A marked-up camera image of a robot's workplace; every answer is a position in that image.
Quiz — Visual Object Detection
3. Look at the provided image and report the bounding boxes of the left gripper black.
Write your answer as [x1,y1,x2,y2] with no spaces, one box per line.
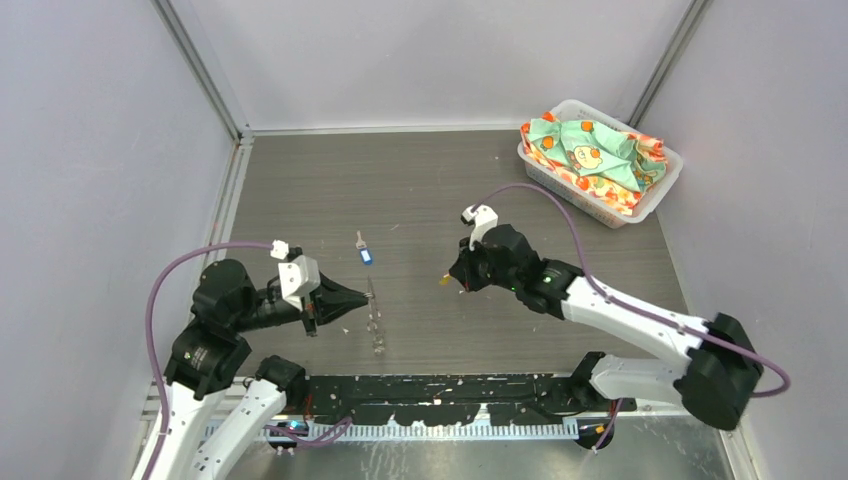
[233,267,369,333]

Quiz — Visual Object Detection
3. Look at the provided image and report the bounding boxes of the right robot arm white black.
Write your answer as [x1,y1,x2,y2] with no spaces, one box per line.
[448,224,763,431]

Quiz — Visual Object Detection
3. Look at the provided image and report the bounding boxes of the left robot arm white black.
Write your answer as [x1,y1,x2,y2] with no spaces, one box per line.
[132,256,370,479]

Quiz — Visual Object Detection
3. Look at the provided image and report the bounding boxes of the blue capped key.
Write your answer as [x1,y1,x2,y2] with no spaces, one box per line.
[355,231,374,265]

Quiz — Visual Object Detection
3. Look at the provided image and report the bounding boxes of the colourful printed cloth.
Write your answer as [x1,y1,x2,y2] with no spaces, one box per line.
[520,112,668,216]

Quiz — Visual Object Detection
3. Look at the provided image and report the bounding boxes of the white plastic basket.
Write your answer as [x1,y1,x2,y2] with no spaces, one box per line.
[517,99,683,228]

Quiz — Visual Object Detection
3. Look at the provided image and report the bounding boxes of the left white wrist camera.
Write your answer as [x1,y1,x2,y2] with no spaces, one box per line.
[278,255,321,312]

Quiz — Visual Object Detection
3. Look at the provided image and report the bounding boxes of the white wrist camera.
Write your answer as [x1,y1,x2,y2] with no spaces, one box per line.
[461,204,498,251]
[278,255,321,312]

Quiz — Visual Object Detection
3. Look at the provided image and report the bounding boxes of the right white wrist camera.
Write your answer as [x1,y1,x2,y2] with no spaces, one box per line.
[461,204,498,251]

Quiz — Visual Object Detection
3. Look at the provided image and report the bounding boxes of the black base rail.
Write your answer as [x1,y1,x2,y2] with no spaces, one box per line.
[282,373,614,427]

